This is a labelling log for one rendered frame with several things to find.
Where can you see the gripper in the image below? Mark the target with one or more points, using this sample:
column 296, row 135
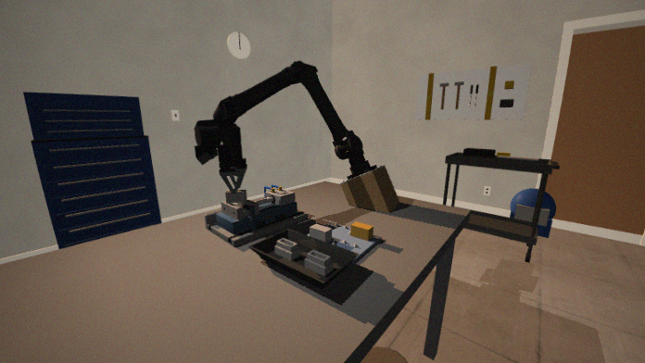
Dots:
column 236, row 158

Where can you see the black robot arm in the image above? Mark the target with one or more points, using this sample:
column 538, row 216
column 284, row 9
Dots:
column 222, row 128

